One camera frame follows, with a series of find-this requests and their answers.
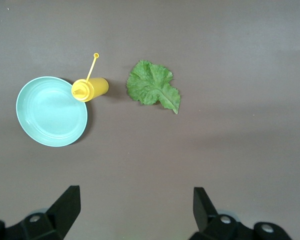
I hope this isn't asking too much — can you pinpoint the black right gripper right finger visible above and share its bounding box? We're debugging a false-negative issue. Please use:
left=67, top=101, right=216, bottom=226
left=189, top=186, right=295, bottom=240

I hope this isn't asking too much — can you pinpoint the green lettuce leaf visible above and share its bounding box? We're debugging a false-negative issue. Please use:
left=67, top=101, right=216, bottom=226
left=126, top=59, right=181, bottom=115

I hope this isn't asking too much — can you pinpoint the yellow squeeze bottle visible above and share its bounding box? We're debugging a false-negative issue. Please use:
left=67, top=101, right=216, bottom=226
left=71, top=52, right=109, bottom=102

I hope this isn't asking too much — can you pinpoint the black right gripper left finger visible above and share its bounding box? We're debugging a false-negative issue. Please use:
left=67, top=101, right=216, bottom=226
left=0, top=185, right=81, bottom=240

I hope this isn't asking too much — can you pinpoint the mint green plate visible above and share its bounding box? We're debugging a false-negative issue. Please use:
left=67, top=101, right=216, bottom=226
left=15, top=76, right=89, bottom=148

